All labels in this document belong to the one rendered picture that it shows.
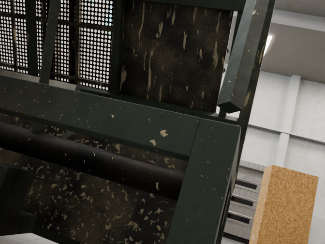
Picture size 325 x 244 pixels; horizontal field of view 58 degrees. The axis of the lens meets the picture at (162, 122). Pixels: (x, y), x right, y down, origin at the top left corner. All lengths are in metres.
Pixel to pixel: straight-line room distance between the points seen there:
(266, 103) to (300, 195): 8.93
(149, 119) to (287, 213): 3.05
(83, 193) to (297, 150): 10.76
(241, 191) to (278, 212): 4.23
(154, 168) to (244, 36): 0.71
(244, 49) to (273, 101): 11.68
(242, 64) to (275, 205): 2.93
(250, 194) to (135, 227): 6.15
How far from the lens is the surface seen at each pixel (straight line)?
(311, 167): 12.22
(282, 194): 3.59
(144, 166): 1.29
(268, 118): 12.18
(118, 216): 1.84
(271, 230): 3.57
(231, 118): 1.72
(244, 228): 7.78
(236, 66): 0.73
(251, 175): 7.83
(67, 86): 1.67
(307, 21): 9.48
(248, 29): 0.80
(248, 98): 1.71
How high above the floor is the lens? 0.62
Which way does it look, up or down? 13 degrees up
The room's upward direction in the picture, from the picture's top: 17 degrees clockwise
